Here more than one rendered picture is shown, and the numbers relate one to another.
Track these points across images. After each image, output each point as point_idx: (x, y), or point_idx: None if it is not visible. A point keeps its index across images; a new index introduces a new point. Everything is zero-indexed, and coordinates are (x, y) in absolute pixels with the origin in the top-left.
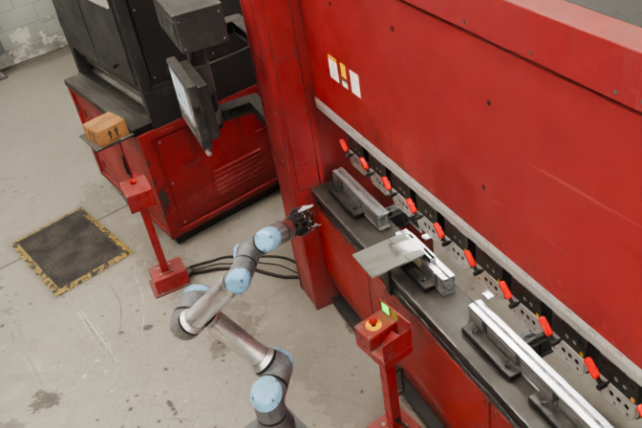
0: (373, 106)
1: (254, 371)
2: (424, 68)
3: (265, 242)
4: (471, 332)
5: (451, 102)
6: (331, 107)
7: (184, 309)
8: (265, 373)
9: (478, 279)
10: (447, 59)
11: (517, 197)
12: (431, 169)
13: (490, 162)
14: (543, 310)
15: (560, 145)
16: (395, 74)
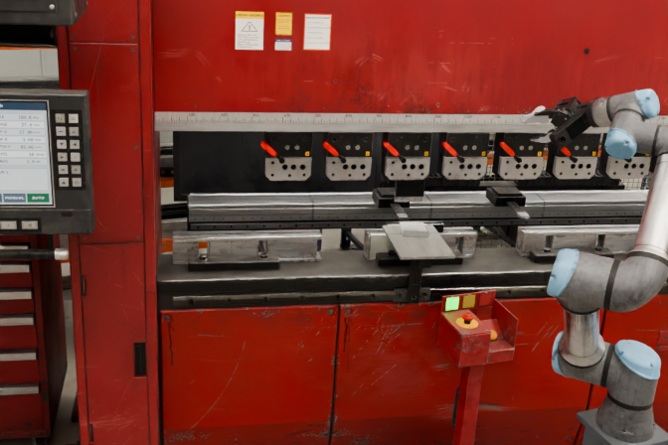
0: (363, 49)
1: (597, 358)
2: None
3: (655, 102)
4: (547, 253)
5: None
6: (217, 107)
7: (620, 261)
8: (604, 350)
9: (559, 176)
10: None
11: (636, 35)
12: (489, 78)
13: (602, 16)
14: None
15: None
16: None
